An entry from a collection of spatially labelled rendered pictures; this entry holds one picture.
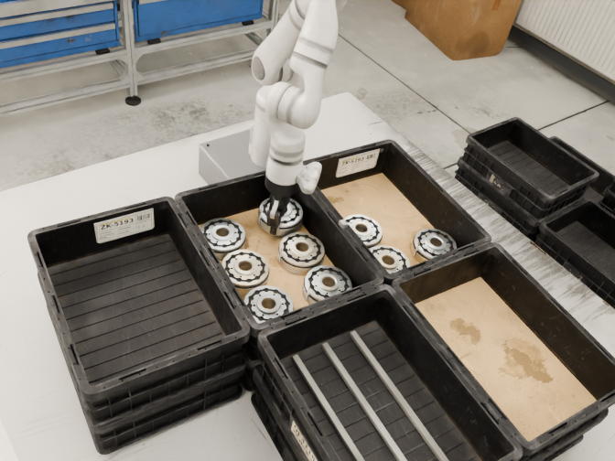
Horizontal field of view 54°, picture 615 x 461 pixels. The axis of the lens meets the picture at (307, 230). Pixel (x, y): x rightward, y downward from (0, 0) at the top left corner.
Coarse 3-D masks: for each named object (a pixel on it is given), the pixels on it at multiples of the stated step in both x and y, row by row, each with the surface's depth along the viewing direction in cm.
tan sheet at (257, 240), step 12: (240, 216) 144; (252, 216) 144; (252, 228) 141; (300, 228) 144; (252, 240) 139; (264, 240) 139; (276, 240) 140; (264, 252) 136; (276, 252) 137; (276, 264) 134; (324, 264) 136; (276, 276) 132; (288, 276) 132; (300, 276) 133; (288, 288) 130; (300, 288) 130; (300, 300) 128
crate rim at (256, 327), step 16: (256, 176) 139; (192, 192) 133; (320, 208) 135; (192, 224) 126; (336, 224) 131; (352, 240) 129; (224, 272) 118; (352, 288) 119; (368, 288) 120; (240, 304) 113; (320, 304) 115; (272, 320) 111; (256, 336) 111
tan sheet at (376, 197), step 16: (384, 176) 162; (336, 192) 155; (352, 192) 155; (368, 192) 156; (384, 192) 157; (400, 192) 158; (336, 208) 150; (352, 208) 151; (368, 208) 152; (384, 208) 153; (400, 208) 154; (384, 224) 148; (400, 224) 149; (416, 224) 150; (384, 240) 145; (400, 240) 145
